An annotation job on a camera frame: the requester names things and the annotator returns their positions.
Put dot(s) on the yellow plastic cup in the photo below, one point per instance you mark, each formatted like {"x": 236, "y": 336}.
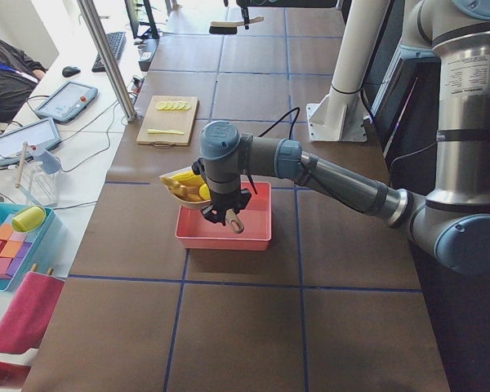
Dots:
{"x": 28, "y": 219}

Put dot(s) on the teach pendant tablet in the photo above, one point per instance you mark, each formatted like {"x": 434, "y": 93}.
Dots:
{"x": 66, "y": 103}
{"x": 42, "y": 134}

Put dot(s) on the yellow toy corn cob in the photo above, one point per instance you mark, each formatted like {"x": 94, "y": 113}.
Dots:
{"x": 187, "y": 178}

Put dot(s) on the white handled black brush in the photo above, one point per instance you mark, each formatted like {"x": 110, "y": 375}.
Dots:
{"x": 231, "y": 27}

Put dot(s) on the wooden cutting board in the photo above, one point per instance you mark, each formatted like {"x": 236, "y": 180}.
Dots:
{"x": 167, "y": 127}

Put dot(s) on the pink plastic bin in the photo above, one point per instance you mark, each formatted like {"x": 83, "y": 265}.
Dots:
{"x": 194, "y": 231}

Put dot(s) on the black keyboard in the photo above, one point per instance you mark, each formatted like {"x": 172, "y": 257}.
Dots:
{"x": 116, "y": 41}

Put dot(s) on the teach pendant tablet near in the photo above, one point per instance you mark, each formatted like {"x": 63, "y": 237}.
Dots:
{"x": 42, "y": 134}

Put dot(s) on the blue plastic cup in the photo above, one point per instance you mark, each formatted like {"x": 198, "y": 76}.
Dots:
{"x": 50, "y": 164}

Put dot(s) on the red rolled cloth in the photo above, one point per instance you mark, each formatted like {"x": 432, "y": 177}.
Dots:
{"x": 25, "y": 322}

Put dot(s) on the seated person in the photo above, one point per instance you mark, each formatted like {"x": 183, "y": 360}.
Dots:
{"x": 19, "y": 75}

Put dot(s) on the beige plastic dustpan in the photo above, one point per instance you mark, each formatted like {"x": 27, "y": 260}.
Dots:
{"x": 190, "y": 205}

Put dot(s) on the aluminium frame post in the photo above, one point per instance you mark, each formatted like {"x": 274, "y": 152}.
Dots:
{"x": 97, "y": 32}

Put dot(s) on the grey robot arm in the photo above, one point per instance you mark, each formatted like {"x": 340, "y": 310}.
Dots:
{"x": 452, "y": 222}

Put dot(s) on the clear plastic container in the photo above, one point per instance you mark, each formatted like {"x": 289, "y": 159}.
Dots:
{"x": 41, "y": 188}

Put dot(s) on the teal tray of blocks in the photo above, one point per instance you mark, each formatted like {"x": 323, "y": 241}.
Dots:
{"x": 20, "y": 252}

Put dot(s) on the white camera pole mount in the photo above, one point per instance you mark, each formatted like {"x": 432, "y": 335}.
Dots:
{"x": 339, "y": 115}

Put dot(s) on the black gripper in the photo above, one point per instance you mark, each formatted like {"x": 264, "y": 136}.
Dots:
{"x": 245, "y": 19}
{"x": 224, "y": 202}

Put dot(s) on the teach pendant tablet far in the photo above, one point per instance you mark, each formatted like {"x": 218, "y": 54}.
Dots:
{"x": 66, "y": 103}

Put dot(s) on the black computer mouse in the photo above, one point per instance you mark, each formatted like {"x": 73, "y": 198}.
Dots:
{"x": 70, "y": 71}

